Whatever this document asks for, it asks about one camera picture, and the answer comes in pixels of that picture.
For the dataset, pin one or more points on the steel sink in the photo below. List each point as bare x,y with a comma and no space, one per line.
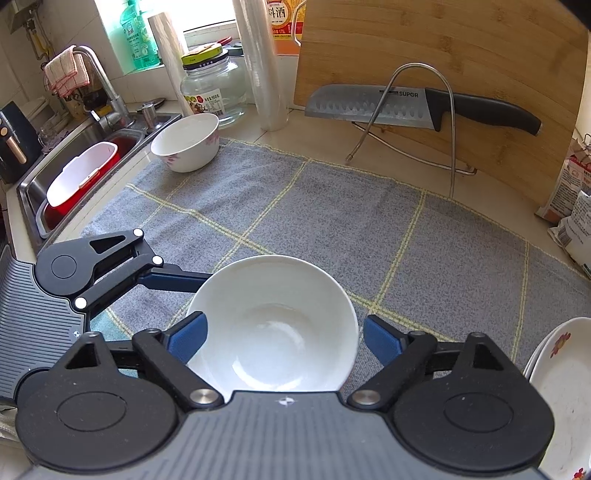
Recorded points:
74,143

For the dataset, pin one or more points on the white bowl pink flowers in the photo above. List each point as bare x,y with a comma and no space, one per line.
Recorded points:
184,138
272,323

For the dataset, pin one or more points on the window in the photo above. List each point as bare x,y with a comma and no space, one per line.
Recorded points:
203,18

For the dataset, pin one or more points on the orange cooking wine bottle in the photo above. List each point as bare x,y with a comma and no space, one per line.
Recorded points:
281,27

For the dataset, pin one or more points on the pink checked cloth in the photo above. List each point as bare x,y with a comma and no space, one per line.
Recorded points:
64,71

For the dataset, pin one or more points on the green dish soap bottle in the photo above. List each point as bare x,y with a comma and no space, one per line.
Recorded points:
138,41

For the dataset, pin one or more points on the white orange paper bag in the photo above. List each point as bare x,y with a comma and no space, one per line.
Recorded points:
568,189

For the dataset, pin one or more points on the red basin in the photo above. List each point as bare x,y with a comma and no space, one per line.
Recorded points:
127,143

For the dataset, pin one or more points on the metal sink knob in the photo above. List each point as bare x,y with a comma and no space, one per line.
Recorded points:
149,117

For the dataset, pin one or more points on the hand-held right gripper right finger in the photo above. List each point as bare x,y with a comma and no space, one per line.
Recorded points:
383,339

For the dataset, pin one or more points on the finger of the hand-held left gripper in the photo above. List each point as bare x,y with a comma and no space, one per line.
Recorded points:
171,279

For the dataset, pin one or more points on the bamboo cutting board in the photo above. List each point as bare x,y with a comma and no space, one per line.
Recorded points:
415,37

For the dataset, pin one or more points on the white plate fruit print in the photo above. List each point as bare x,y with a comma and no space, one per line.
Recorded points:
568,406
527,373

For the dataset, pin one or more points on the dark sink stopper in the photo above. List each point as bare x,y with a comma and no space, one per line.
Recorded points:
158,102

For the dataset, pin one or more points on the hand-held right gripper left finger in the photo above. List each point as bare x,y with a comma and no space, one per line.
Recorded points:
189,337

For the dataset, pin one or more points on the tall plastic wrap roll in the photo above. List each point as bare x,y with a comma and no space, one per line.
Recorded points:
263,69

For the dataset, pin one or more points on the glass jar yellow-green lid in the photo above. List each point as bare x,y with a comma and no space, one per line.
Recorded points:
212,87

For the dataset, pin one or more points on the metal faucet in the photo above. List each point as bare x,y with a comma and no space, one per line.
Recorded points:
99,69

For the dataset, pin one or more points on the grey checked dish mat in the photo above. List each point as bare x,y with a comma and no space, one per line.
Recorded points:
323,221

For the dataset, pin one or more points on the binder clip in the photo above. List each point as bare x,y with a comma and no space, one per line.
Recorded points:
584,147

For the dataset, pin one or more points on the short plastic wrap roll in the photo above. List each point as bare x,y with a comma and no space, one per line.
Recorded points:
168,55

